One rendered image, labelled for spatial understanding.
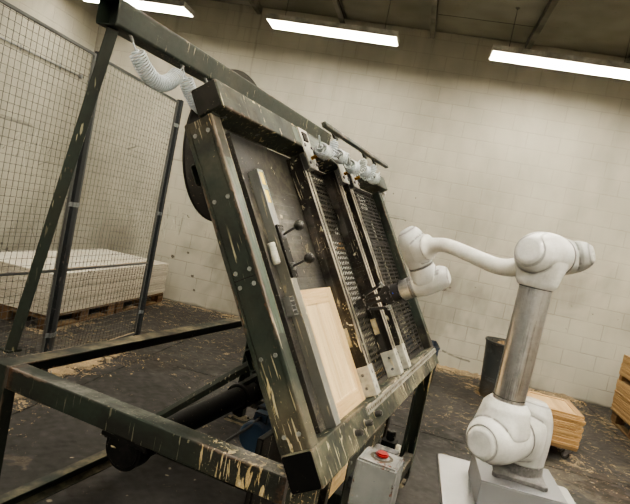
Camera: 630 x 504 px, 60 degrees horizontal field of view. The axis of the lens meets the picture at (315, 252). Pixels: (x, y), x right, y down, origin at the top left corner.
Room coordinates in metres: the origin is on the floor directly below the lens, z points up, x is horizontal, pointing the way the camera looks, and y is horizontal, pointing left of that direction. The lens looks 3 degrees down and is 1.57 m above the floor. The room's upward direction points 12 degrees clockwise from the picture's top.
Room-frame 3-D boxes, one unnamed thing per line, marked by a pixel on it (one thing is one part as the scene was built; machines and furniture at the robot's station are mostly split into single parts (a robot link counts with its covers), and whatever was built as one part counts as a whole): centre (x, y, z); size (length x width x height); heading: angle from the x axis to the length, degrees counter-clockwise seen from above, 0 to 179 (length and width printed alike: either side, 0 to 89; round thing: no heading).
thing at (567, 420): (4.88, -2.31, 0.20); 0.61 x 0.53 x 0.40; 170
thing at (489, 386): (6.18, -2.36, 0.33); 0.52 x 0.51 x 0.65; 170
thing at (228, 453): (2.85, 0.10, 0.41); 2.20 x 1.38 x 0.83; 159
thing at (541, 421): (1.88, -0.85, 1.01); 0.18 x 0.16 x 0.22; 133
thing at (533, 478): (1.91, -0.86, 0.87); 0.22 x 0.18 x 0.06; 165
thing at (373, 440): (2.01, -0.41, 0.69); 0.50 x 0.14 x 0.24; 159
